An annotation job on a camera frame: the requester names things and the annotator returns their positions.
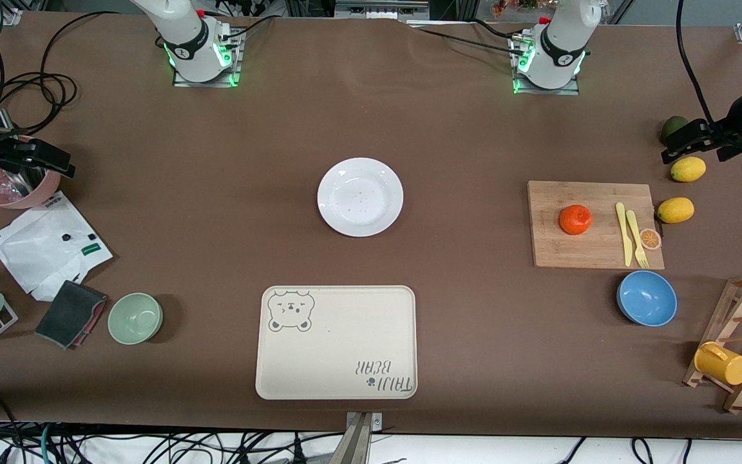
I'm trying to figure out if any wooden cutting board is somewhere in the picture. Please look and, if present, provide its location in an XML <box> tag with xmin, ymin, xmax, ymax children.
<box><xmin>527</xmin><ymin>180</ymin><xmax>665</xmax><ymax>270</ymax></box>

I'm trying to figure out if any coiled black cable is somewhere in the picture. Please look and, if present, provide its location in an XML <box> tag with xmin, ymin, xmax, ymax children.
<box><xmin>0</xmin><ymin>10</ymin><xmax>120</xmax><ymax>137</ymax></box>

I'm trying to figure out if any yellow lemon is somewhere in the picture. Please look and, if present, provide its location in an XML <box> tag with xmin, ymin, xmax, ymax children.
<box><xmin>657</xmin><ymin>197</ymin><xmax>695</xmax><ymax>224</ymax></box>
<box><xmin>671</xmin><ymin>156</ymin><xmax>707</xmax><ymax>183</ymax></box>

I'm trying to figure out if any aluminium frame crossbar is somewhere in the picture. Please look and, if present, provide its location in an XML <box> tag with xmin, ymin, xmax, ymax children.
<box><xmin>334</xmin><ymin>0</ymin><xmax>430</xmax><ymax>21</ymax></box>

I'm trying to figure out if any green avocado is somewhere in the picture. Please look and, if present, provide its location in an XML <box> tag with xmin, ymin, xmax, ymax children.
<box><xmin>661</xmin><ymin>115</ymin><xmax>690</xmax><ymax>144</ymax></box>

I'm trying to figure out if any orange fruit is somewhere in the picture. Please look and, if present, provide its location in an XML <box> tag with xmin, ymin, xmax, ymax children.
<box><xmin>559</xmin><ymin>205</ymin><xmax>593</xmax><ymax>236</ymax></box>

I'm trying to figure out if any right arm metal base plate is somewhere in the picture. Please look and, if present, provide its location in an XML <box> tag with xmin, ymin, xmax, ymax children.
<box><xmin>173</xmin><ymin>29</ymin><xmax>243</xmax><ymax>88</ymax></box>

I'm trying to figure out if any pale green bowl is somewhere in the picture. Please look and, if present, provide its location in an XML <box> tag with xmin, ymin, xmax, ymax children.
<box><xmin>108</xmin><ymin>293</ymin><xmax>164</xmax><ymax>345</ymax></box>

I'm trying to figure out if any yellow plastic fork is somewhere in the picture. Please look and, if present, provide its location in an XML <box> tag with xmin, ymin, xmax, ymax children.
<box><xmin>625</xmin><ymin>210</ymin><xmax>651</xmax><ymax>269</ymax></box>

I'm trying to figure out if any aluminium camera mount beam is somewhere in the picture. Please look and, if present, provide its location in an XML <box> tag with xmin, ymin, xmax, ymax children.
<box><xmin>336</xmin><ymin>412</ymin><xmax>383</xmax><ymax>464</ymax></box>

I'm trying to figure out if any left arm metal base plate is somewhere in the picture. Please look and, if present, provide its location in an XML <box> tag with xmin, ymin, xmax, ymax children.
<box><xmin>511</xmin><ymin>35</ymin><xmax>580</xmax><ymax>96</ymax></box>

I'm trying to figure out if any white round plate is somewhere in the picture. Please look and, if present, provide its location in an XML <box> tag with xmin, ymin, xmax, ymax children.
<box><xmin>317</xmin><ymin>157</ymin><xmax>404</xmax><ymax>238</ymax></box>

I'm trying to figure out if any pink bowl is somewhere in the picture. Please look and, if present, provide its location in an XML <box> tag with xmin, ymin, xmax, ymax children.
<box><xmin>0</xmin><ymin>161</ymin><xmax>61</xmax><ymax>209</ymax></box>

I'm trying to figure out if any beige bear print tray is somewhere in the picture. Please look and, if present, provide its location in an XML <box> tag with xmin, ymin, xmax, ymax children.
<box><xmin>255</xmin><ymin>285</ymin><xmax>418</xmax><ymax>401</ymax></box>

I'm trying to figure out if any yellow plastic knife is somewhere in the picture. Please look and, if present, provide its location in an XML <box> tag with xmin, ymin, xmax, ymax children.
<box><xmin>615</xmin><ymin>202</ymin><xmax>634</xmax><ymax>267</ymax></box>

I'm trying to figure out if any blue bowl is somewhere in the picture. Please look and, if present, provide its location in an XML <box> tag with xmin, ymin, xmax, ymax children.
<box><xmin>616</xmin><ymin>270</ymin><xmax>678</xmax><ymax>327</ymax></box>

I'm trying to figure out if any yellow mug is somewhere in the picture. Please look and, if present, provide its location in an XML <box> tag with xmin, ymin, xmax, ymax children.
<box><xmin>694</xmin><ymin>342</ymin><xmax>742</xmax><ymax>387</ymax></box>

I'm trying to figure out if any dark grey folded cloth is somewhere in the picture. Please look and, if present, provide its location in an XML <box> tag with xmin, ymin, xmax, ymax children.
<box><xmin>35</xmin><ymin>280</ymin><xmax>109</xmax><ymax>351</ymax></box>

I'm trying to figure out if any white plastic bag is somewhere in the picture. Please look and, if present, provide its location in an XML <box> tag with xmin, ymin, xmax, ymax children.
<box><xmin>0</xmin><ymin>191</ymin><xmax>114</xmax><ymax>302</ymax></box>

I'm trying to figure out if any black left base cable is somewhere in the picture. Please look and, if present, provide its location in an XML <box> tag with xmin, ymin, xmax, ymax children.
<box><xmin>406</xmin><ymin>26</ymin><xmax>520</xmax><ymax>55</ymax></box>

